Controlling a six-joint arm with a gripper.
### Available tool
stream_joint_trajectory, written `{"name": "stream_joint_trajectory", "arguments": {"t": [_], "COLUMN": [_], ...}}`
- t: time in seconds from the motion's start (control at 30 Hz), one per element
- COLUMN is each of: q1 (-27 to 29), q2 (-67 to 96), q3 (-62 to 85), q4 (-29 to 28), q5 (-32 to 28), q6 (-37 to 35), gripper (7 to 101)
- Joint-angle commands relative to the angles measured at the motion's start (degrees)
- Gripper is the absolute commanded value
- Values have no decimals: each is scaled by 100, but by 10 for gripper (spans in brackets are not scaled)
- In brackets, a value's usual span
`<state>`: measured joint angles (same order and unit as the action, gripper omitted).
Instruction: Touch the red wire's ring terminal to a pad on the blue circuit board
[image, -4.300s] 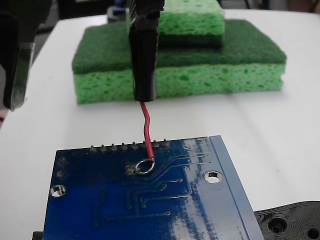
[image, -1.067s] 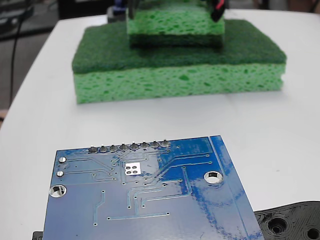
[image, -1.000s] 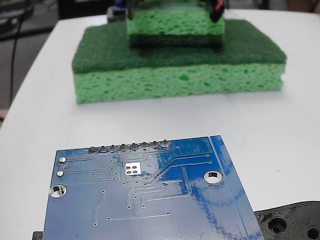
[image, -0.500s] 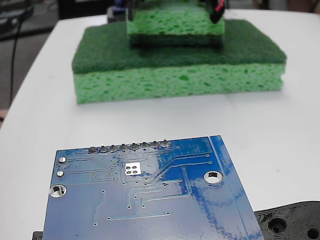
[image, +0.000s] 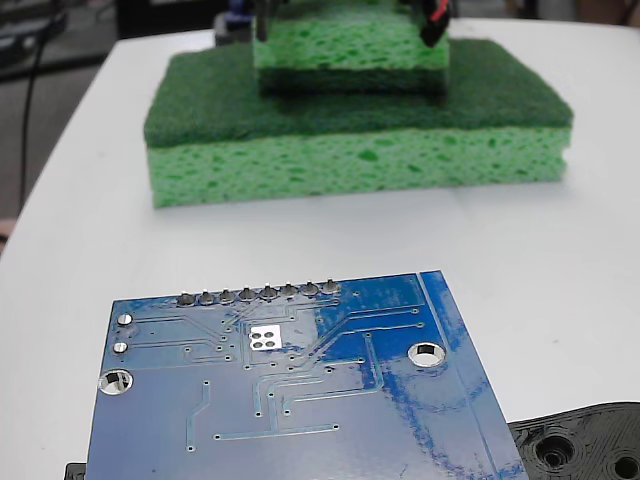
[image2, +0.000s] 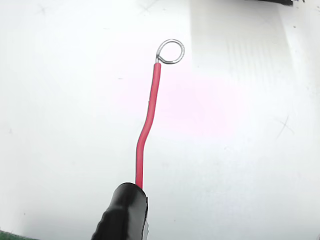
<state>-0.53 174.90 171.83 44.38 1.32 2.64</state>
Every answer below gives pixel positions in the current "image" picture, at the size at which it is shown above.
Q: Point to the dark block with blue part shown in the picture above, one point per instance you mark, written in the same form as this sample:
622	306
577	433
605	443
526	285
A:
232	25

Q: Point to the dark electronic equipment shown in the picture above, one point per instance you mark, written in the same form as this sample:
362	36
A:
20	45

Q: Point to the small green scrub sponge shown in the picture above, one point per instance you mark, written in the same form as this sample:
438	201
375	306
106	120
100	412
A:
340	50

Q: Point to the large green scrub sponge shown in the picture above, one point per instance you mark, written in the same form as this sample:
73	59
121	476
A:
350	160

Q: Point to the blue printed circuit board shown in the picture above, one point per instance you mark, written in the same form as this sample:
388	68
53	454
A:
300	400

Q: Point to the black plastic bracket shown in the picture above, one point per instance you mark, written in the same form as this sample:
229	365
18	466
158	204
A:
575	440

